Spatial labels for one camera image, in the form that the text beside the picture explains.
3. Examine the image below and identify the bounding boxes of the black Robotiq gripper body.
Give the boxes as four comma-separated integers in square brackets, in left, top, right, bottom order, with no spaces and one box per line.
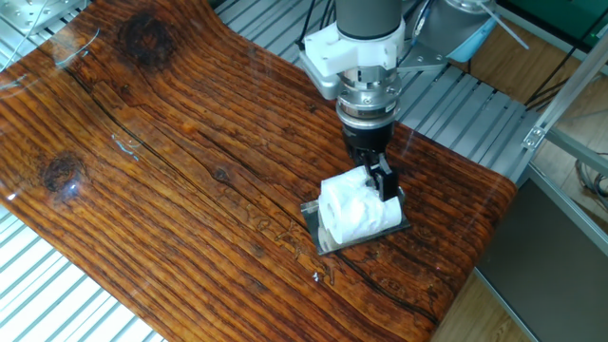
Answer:
[341,121,396,165]

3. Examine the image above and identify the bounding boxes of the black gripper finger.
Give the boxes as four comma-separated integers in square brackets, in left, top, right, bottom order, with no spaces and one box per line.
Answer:
[372,152,400,202]
[355,150,381,189]

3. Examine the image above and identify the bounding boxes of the white toilet paper roll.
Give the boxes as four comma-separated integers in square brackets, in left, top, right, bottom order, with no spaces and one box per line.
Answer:
[316,164,404,246]

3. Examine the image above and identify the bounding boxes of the shiny metal toilet paper holder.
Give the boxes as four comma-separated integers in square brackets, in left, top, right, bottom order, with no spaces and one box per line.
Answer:
[299,187,412,257]

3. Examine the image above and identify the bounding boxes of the white zip tie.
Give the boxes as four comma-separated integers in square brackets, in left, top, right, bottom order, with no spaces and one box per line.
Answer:
[479,2,530,51]

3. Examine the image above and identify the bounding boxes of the grey panel board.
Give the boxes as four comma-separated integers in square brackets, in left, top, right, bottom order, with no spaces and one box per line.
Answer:
[474,178,608,342]

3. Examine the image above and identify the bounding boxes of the glossy wood-grain table mat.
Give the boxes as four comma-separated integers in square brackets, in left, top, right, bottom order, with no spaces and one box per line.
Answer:
[0,0,518,342]

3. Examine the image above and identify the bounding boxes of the perforated aluminium breadboard plate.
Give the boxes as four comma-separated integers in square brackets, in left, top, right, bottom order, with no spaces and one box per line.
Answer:
[0,0,89,34]

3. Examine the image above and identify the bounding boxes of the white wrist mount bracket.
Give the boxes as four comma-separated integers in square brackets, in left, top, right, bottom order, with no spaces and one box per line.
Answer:
[297,17,408,101]

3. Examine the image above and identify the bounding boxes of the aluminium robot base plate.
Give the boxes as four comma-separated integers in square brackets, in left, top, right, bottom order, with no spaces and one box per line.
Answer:
[396,40,457,76]

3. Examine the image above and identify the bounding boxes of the black cable with grey sleeve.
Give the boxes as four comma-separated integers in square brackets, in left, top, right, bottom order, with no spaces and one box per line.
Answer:
[398,0,436,66]

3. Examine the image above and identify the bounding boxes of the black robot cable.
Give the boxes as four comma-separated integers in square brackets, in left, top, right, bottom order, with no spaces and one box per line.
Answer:
[294,0,336,51]

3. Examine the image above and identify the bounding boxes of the aluminium corner bracket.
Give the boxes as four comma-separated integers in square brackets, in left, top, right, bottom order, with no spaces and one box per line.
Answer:
[521,124,547,152]

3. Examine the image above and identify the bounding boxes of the black floor cable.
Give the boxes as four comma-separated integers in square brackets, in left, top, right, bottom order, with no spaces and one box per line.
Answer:
[524,13,608,113]

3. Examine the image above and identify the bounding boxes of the aluminium frame rail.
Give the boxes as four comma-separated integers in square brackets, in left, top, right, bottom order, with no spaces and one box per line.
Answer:
[545,127,608,177]

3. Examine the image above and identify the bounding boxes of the aluminium frame post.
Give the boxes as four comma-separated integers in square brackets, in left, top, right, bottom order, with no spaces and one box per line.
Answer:
[524,32,608,148]

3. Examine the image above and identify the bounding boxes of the grey cable coil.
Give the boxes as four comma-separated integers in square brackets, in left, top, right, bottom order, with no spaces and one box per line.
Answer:
[574,151,608,213]

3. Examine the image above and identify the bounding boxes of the thin white cord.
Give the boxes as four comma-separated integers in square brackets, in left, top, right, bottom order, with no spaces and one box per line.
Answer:
[0,0,51,73]

